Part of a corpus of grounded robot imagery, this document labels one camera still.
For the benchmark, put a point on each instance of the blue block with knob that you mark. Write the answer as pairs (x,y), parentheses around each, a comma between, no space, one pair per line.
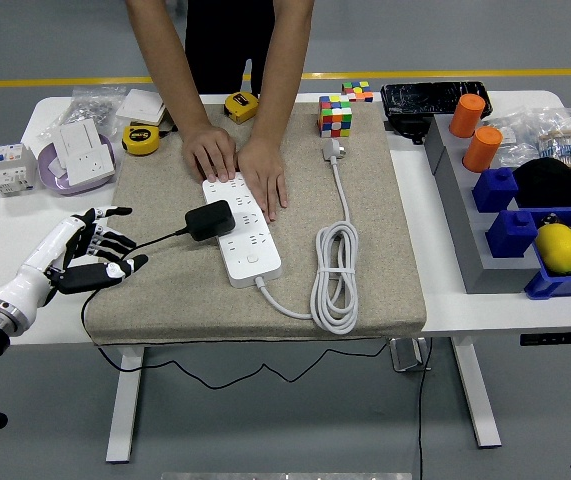
(512,237)
(495,192)

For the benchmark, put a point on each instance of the black table control panel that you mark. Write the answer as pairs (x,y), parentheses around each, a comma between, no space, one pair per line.
(558,338)

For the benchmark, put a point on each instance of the grey stepped block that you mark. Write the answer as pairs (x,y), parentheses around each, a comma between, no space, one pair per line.
(485,270)

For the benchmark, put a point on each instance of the blue plastic bin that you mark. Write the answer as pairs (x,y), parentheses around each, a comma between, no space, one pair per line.
(550,287)

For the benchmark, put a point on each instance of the large colourful puzzle cube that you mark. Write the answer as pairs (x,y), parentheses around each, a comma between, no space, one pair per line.
(336,117)

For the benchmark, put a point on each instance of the person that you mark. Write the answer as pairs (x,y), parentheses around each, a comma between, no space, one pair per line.
(232,40)

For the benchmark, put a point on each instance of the clear bag of screws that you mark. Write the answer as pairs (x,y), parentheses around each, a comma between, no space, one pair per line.
(90,106)

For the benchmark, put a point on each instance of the person's left forearm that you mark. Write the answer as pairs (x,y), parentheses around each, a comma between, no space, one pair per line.
(282,65)

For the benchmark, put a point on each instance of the white circuit breaker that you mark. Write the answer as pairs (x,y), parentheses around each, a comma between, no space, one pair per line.
(10,170)

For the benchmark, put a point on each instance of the clear bag of small parts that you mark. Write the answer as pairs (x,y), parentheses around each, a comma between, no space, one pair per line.
(512,132)

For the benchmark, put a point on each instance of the person's right forearm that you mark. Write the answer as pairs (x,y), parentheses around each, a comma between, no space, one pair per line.
(167,60)

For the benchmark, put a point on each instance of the clear bag of resistors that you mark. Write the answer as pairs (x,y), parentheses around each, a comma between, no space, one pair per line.
(562,137)

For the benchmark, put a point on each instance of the black plastic tray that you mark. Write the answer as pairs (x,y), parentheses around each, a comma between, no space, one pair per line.
(425,97)

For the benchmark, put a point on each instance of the small white paper piece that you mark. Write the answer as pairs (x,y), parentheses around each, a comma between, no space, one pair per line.
(57,169)

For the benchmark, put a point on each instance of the person's right hand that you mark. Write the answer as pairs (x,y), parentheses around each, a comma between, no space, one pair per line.
(212,152)

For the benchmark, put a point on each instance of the yellow lemon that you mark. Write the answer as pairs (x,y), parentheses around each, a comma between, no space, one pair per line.
(558,249)

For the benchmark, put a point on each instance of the white wall socket panel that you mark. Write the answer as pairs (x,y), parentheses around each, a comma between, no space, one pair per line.
(90,165)

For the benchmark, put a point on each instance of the purple plate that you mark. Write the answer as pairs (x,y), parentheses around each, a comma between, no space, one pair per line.
(47,175)

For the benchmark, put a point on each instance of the yellow round tape measure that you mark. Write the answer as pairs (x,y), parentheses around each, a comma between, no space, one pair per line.
(140,140)

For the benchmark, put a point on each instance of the small colourful puzzle cube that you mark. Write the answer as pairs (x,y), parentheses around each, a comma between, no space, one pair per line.
(357,91)

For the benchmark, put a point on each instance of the grey-brown mat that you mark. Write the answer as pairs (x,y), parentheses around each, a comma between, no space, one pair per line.
(175,305)

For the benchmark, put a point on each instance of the yellow square tape measure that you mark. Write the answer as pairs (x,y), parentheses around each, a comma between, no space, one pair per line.
(241,106)

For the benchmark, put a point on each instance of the orange cylinder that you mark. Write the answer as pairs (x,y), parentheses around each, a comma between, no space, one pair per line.
(483,150)
(466,117)

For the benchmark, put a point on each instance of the person's left hand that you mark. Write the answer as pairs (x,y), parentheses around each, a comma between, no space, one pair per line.
(265,170)

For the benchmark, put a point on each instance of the black cloth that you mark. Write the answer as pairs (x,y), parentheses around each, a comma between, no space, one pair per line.
(560,185)

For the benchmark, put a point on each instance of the white table leg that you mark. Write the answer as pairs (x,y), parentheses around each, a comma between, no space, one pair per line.
(480,400)
(125,410)

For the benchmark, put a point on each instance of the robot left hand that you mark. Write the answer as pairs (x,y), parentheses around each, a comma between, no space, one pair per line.
(40,260)

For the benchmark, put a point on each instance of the white wall switch panel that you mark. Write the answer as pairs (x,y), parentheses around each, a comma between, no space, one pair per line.
(80,137)
(140,106)

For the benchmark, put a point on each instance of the silver metal bracket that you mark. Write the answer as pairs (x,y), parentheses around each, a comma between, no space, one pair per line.
(407,356)

